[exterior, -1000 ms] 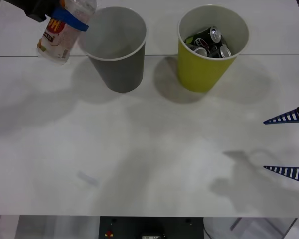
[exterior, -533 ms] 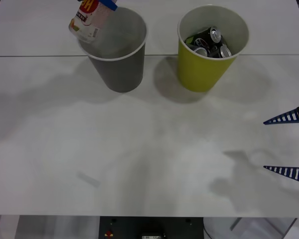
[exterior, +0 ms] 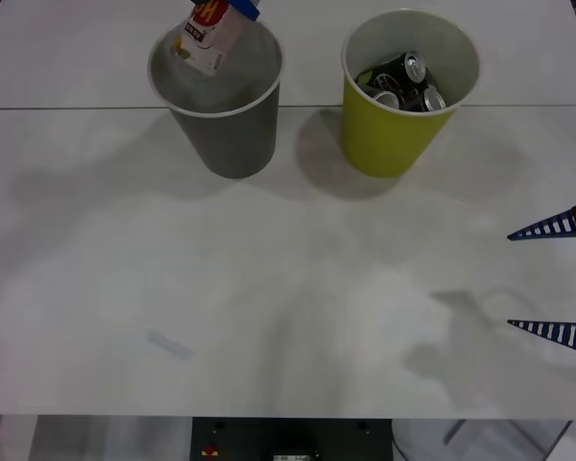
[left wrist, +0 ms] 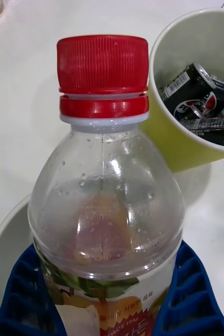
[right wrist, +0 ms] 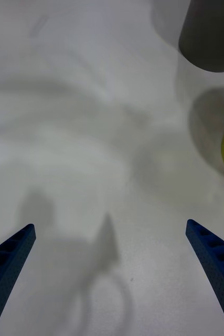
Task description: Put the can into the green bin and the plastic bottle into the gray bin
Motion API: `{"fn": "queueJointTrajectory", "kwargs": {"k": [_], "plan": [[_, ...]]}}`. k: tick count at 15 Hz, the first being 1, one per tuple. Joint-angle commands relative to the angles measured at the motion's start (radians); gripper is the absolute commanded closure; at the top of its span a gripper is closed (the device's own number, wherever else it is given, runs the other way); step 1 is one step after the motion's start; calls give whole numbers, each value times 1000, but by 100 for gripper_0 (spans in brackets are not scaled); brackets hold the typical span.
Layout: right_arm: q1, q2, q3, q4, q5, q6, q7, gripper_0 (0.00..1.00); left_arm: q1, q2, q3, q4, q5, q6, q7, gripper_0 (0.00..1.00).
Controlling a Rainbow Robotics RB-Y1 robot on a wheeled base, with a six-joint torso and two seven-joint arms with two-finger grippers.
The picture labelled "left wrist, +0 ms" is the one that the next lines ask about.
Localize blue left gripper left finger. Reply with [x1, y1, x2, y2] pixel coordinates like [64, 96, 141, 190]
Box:
[0, 243, 63, 336]

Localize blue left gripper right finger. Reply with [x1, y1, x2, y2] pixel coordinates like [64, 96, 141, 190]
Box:
[153, 240, 224, 336]

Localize clear bottle with red cap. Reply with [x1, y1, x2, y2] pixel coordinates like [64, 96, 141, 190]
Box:
[27, 35, 186, 336]

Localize yellow-green plastic bin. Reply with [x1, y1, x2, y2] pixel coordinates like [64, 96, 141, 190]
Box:
[139, 8, 224, 173]

